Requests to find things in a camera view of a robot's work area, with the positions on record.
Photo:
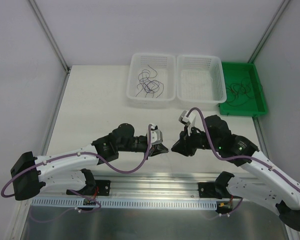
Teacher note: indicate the white perforated basket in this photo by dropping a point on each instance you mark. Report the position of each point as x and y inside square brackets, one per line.
[200, 81]
[151, 80]

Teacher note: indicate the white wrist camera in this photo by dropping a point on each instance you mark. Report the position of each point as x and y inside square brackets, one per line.
[154, 134]
[188, 119]

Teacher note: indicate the left white perforated basket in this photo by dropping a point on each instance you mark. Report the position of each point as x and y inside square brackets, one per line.
[151, 80]

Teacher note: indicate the aluminium table edge rail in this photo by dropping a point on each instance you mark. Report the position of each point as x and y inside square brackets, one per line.
[161, 186]

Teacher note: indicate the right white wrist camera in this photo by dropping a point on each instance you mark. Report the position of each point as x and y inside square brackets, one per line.
[188, 119]

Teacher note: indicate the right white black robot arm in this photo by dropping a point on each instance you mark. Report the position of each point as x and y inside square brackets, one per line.
[279, 193]

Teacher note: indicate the green plastic tray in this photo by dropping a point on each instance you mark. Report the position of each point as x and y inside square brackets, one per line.
[244, 91]

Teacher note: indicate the aluminium frame post left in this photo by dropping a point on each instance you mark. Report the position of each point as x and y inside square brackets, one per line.
[47, 32]

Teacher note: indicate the white slotted cable duct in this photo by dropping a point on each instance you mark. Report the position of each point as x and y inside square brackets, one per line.
[116, 203]

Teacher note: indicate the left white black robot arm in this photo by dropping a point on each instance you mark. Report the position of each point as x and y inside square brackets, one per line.
[70, 171]

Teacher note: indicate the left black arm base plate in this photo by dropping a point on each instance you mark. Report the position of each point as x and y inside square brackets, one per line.
[102, 187]

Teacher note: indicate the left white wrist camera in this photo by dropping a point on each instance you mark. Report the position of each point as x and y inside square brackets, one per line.
[154, 134]

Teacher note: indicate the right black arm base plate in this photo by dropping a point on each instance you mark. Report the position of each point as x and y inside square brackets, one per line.
[206, 190]

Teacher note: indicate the aluminium frame post right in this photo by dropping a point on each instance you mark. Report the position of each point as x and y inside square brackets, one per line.
[280, 11]

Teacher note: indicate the right white perforated basket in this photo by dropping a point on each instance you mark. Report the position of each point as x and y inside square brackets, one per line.
[200, 81]

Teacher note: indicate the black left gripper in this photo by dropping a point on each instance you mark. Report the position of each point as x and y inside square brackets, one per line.
[152, 149]

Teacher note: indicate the aluminium frame post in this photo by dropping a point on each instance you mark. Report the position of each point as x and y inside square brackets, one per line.
[280, 11]
[47, 32]

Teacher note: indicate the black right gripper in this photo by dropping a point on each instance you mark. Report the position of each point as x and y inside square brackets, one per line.
[186, 144]

